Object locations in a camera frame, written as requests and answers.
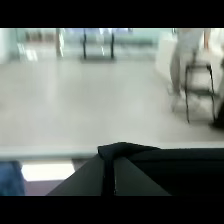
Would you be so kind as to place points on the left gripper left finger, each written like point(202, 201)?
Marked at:
point(86, 180)

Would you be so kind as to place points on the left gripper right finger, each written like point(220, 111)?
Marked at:
point(133, 180)

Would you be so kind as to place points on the black garment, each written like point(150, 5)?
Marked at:
point(173, 166)

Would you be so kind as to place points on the blue jeans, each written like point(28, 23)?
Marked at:
point(10, 180)

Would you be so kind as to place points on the black step stool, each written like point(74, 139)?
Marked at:
point(200, 66)

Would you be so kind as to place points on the person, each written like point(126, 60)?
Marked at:
point(181, 56)

